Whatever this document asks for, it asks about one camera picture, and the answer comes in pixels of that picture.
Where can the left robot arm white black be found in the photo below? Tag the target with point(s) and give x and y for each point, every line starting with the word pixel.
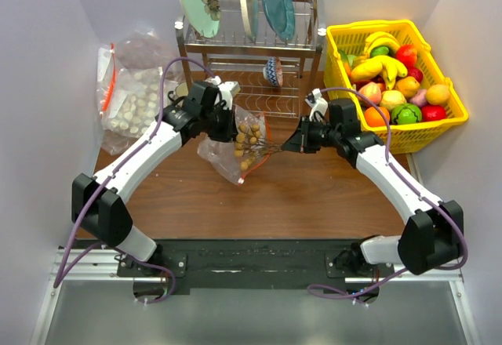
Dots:
pixel 99 201

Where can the brown longan bunch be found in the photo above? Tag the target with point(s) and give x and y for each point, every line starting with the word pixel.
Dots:
pixel 252 147

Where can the teal blue plate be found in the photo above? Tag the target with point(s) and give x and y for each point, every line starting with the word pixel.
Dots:
pixel 280 15

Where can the mint green floral plate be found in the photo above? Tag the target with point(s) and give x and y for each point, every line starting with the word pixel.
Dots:
pixel 203 15

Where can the aluminium frame rail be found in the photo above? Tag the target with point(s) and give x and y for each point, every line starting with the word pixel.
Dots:
pixel 97 265

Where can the green lime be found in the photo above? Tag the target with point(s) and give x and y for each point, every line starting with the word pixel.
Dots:
pixel 380 50

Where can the cream enamel mug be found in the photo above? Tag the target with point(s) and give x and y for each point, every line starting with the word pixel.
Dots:
pixel 181 90

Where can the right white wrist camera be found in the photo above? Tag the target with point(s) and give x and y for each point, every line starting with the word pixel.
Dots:
pixel 318 105

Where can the yellow pear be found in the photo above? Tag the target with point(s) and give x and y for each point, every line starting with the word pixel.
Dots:
pixel 391 99

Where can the zip bag with white pieces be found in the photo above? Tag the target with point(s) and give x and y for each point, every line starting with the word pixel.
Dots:
pixel 127 100

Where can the metal dish rack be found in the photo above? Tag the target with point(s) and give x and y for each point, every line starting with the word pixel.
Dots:
pixel 233 57

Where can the yellow banana bunch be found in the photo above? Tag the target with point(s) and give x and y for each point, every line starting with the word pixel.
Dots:
pixel 387 67

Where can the yellow plastic basket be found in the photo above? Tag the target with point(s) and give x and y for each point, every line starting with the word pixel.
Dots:
pixel 346 42

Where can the red tomato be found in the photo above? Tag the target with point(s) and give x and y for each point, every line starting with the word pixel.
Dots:
pixel 407 55

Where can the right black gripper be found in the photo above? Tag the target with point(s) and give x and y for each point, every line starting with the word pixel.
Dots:
pixel 297 143

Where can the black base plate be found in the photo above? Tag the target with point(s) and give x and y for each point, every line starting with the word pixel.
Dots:
pixel 266 264

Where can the clear orange-zipper zip bag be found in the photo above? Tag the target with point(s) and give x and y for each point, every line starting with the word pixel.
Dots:
pixel 221 155

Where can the yellow lemon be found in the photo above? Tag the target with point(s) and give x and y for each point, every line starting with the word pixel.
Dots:
pixel 438 94

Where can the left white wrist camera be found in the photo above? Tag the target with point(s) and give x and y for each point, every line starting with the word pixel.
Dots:
pixel 227 91

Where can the red small apple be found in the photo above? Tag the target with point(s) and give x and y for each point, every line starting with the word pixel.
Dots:
pixel 415 73

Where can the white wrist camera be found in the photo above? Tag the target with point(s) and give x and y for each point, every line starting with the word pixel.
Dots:
pixel 318 105
pixel 227 91

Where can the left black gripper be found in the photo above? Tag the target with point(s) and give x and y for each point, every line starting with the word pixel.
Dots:
pixel 230 132

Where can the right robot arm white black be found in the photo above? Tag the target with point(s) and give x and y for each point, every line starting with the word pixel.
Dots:
pixel 433 236

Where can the yellow mango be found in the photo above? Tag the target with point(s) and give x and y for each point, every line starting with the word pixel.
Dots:
pixel 408 86

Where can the blue patterned bowl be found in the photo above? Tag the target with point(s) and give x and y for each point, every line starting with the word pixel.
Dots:
pixel 272 72

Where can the pink yellow peach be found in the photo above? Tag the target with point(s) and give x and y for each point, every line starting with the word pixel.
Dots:
pixel 372 92

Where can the orange fruit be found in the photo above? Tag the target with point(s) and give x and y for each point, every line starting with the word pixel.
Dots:
pixel 377 117

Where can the purple sweet potato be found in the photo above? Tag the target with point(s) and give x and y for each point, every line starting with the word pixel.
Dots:
pixel 419 99

